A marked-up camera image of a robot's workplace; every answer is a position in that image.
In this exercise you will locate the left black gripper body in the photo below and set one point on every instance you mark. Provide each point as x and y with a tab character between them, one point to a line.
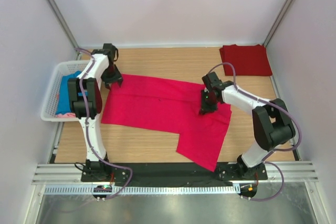
111	76

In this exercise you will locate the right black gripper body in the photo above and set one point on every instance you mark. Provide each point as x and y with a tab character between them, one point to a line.
207	104

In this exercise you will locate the magenta pink t shirt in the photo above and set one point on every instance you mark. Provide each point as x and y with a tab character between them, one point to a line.
170	106

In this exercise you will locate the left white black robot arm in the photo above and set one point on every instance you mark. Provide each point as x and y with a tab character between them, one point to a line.
86	103

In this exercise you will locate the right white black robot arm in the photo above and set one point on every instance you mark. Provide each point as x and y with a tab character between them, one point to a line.
271	122

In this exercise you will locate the folded dark red t shirt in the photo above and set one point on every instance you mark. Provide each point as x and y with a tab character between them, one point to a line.
247	60

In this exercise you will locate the blue t shirt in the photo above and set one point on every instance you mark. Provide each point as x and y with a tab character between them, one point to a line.
64	82

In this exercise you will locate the white perforated plastic basket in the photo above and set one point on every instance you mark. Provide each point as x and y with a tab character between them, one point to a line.
51	99

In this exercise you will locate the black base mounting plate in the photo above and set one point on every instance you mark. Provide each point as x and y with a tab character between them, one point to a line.
170	174

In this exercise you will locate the white slotted cable duct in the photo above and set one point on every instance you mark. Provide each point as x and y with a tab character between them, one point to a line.
99	190

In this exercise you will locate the aluminium front rail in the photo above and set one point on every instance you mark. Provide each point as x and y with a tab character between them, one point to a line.
297	171

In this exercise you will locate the left aluminium frame post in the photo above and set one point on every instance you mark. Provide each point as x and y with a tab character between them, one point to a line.
62	22

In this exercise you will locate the aluminium frame post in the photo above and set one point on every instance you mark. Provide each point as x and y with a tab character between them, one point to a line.
280	17
62	22

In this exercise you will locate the right aluminium frame post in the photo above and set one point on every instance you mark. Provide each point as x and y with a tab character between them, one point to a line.
280	17

